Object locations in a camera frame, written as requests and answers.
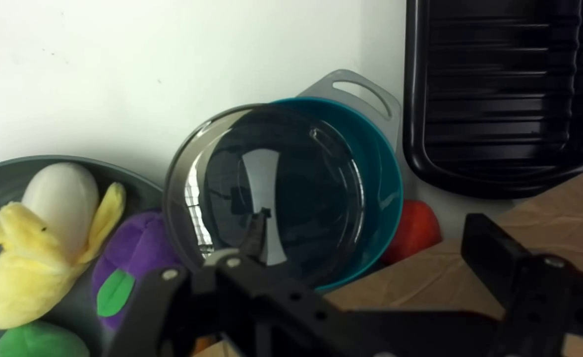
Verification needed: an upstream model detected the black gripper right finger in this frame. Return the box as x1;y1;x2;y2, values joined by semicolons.
459;213;583;357

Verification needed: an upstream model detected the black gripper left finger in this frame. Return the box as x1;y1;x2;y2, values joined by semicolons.
104;253;384;357

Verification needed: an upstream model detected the glass pot lid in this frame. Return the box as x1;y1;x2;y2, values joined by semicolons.
162;102;364;287

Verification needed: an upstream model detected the black tray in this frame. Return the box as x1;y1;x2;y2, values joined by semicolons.
402;0;583;197

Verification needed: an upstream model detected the blue pot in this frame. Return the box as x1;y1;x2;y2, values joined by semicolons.
261;68;404;291

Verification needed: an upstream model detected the brown cardboard box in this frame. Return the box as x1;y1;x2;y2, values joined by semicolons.
189;166;583;357

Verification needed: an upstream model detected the purple plush eggplant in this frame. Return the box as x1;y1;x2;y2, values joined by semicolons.
88;209;179;328

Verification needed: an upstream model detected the red toy tomato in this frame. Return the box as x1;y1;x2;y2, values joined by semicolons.
382;199;441;263

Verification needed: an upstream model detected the yellow plush banana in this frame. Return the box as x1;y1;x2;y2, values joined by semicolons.
0;162;126;328

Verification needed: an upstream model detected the green plush vegetable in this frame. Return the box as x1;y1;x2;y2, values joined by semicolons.
0;320;88;357

